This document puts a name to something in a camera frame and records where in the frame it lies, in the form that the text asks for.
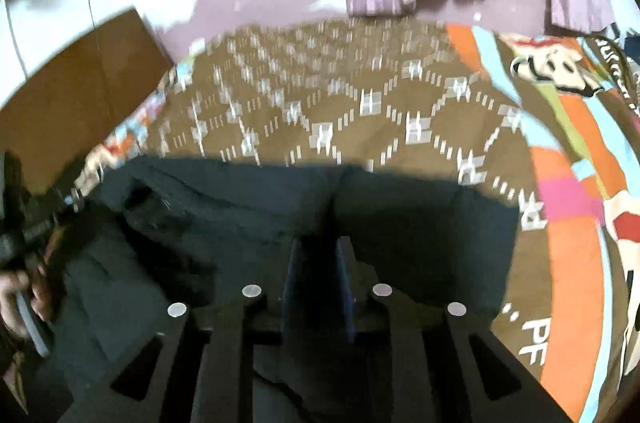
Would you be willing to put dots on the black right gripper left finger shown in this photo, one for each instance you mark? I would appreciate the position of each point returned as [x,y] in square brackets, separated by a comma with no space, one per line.
[199,366]

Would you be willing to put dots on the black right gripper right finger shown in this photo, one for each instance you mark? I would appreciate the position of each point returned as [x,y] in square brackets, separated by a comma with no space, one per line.
[437,364]

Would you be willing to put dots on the large black jacket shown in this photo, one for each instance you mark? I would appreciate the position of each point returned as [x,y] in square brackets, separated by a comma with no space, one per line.
[192,231]

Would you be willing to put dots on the brown wooden headboard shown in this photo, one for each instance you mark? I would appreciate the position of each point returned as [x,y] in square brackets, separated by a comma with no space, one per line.
[77,98]

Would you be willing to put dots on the colourful patterned bed cover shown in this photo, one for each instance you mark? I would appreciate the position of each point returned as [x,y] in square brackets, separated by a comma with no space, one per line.
[547,125]

